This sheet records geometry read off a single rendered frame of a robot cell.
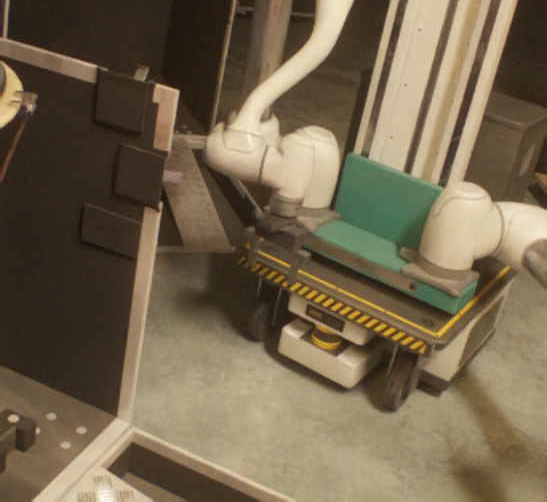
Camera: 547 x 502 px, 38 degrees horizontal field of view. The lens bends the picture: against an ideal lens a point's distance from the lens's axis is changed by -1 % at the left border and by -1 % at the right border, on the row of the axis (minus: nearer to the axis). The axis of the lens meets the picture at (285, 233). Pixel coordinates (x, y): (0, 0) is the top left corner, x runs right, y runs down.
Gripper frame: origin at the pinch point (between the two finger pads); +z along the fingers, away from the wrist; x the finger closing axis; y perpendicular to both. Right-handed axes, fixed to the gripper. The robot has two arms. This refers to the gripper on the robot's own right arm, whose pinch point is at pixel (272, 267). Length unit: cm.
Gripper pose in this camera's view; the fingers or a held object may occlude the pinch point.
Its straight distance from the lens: 222.3
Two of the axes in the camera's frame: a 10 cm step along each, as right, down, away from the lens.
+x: -8.3, -3.7, 4.2
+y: 5.3, -2.6, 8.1
